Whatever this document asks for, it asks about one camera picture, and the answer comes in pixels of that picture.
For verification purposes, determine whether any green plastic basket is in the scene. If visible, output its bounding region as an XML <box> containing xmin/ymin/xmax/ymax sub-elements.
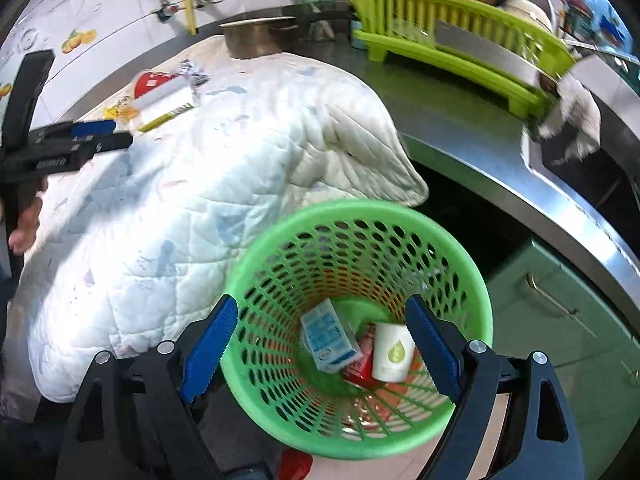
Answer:
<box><xmin>220</xmin><ymin>199</ymin><xmax>495</xmax><ymax>461</ymax></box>

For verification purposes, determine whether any teal cup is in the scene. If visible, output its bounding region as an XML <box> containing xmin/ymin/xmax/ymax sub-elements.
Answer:
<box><xmin>350</xmin><ymin>20</ymin><xmax>371</xmax><ymax>50</ymax></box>

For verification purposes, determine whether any red and white packet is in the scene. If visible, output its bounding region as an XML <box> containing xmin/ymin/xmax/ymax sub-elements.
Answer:
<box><xmin>132</xmin><ymin>71</ymin><xmax>196</xmax><ymax>111</ymax></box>

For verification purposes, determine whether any white paper cup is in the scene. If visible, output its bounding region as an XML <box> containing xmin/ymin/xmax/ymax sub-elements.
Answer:
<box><xmin>371</xmin><ymin>321</ymin><xmax>417</xmax><ymax>382</ymax></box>

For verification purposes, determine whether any yellow candy wrapper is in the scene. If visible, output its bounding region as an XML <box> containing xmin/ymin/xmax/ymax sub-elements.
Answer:
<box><xmin>102</xmin><ymin>101</ymin><xmax>138</xmax><ymax>123</ymax></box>

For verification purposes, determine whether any white rag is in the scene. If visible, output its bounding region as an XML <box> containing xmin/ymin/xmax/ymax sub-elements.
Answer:
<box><xmin>522</xmin><ymin>75</ymin><xmax>603</xmax><ymax>158</ymax></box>

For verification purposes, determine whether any white quilted blanket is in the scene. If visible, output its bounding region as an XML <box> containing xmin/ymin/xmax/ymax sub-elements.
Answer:
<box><xmin>20</xmin><ymin>35</ymin><xmax>431</xmax><ymax>403</ymax></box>

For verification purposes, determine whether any green dish rack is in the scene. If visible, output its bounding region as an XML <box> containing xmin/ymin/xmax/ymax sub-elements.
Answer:
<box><xmin>337</xmin><ymin>0</ymin><xmax>576</xmax><ymax>121</ymax></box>

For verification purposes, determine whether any person's left hand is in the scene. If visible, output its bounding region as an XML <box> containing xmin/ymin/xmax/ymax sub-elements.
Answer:
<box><xmin>9</xmin><ymin>177</ymin><xmax>49</xmax><ymax>256</ymax></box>

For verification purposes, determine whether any metal pot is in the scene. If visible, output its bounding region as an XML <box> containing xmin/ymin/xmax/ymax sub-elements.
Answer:
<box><xmin>218</xmin><ymin>9</ymin><xmax>353</xmax><ymax>60</ymax></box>

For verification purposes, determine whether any metal cabinet handle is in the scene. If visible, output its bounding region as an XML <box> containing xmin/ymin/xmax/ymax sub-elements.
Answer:
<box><xmin>527</xmin><ymin>272</ymin><xmax>581</xmax><ymax>317</ymax></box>

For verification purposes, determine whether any blue and white carton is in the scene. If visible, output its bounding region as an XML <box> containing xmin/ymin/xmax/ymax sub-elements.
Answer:
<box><xmin>300</xmin><ymin>298</ymin><xmax>363</xmax><ymax>373</ymax></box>

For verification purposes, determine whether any silver foil wrapper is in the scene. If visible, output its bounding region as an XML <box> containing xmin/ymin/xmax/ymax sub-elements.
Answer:
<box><xmin>172</xmin><ymin>59</ymin><xmax>211</xmax><ymax>92</ymax></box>

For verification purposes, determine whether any steel cleaver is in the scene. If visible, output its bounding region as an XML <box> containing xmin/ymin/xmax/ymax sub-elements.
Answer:
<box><xmin>435</xmin><ymin>20</ymin><xmax>546</xmax><ymax>88</ymax></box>

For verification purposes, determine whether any steel sink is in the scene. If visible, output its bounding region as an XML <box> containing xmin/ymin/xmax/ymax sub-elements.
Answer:
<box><xmin>520</xmin><ymin>55</ymin><xmax>640</xmax><ymax>281</ymax></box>

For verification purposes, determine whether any white bowl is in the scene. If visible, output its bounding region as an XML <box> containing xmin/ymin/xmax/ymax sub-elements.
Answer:
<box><xmin>502</xmin><ymin>0</ymin><xmax>553</xmax><ymax>33</ymax></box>

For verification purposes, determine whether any red floor object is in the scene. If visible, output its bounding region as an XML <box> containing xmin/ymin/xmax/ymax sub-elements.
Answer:
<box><xmin>277</xmin><ymin>450</ymin><xmax>313</xmax><ymax>480</ymax></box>

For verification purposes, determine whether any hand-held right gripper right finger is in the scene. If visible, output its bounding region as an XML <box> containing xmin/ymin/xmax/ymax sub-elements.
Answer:
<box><xmin>404</xmin><ymin>295</ymin><xmax>586</xmax><ymax>480</ymax></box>

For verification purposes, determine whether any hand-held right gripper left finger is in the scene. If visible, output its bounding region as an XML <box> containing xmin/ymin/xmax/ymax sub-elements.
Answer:
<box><xmin>59</xmin><ymin>294</ymin><xmax>241</xmax><ymax>480</ymax></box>

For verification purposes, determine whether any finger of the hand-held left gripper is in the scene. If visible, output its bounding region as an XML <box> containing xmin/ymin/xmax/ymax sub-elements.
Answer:
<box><xmin>27</xmin><ymin>119</ymin><xmax>118</xmax><ymax>145</ymax></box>
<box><xmin>30</xmin><ymin>132</ymin><xmax>135</xmax><ymax>177</ymax></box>

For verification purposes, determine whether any yellow green stick wrapper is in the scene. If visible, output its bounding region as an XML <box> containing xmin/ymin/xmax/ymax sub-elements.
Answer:
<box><xmin>137</xmin><ymin>101</ymin><xmax>195</xmax><ymax>133</ymax></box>

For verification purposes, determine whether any green cabinet door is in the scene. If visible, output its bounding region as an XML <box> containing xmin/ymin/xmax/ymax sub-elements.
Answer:
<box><xmin>485</xmin><ymin>237</ymin><xmax>640</xmax><ymax>411</ymax></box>

